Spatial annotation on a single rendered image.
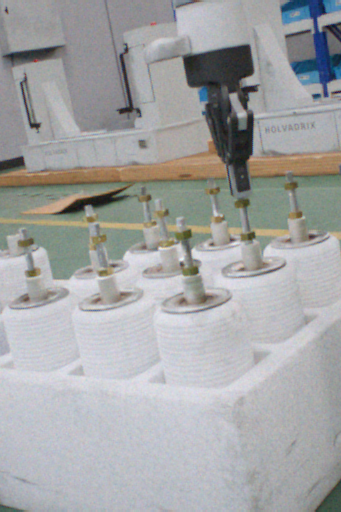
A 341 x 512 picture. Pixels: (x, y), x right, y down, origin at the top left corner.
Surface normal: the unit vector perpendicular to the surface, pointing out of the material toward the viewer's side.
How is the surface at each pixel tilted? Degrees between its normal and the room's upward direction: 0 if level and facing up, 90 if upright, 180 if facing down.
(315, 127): 90
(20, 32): 90
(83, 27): 90
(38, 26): 90
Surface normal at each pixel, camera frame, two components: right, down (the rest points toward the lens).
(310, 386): 0.79, -0.02
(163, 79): 0.60, 0.06
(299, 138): -0.78, 0.28
